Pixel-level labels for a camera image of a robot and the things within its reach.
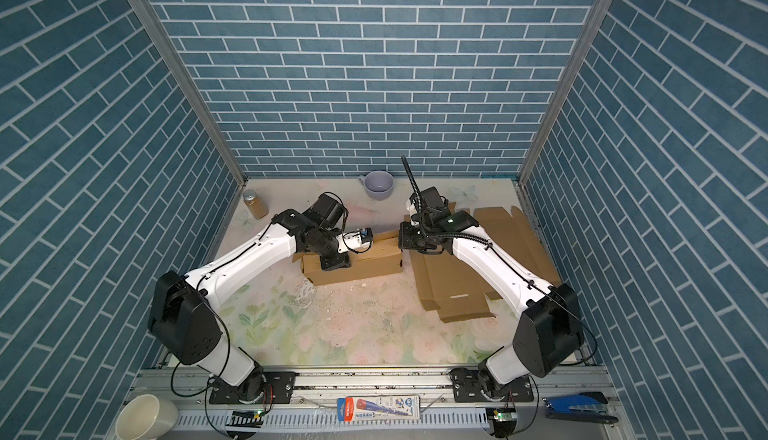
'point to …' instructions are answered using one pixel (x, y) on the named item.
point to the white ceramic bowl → (145, 417)
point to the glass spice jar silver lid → (255, 204)
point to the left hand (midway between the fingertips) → (348, 255)
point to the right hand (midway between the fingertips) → (396, 236)
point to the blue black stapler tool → (587, 407)
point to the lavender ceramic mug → (379, 185)
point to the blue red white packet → (382, 407)
